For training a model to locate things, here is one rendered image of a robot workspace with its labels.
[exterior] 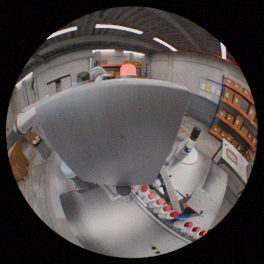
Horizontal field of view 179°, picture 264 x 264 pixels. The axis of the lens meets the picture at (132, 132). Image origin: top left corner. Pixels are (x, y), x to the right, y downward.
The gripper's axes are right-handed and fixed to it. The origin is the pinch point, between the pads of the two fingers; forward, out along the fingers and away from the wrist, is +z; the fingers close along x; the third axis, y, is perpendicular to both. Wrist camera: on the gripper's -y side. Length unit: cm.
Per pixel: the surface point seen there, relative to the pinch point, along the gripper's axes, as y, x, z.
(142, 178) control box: 6.1, -6.9, 10.4
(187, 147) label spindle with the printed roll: -25, 55, 28
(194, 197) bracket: -0.5, 8.4, 36.5
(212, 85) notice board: 58, 436, -24
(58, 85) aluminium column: 13.3, -14.7, -8.6
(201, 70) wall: 75, 454, -113
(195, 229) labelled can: 2, -1, 55
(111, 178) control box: 4.5, -11.4, 7.6
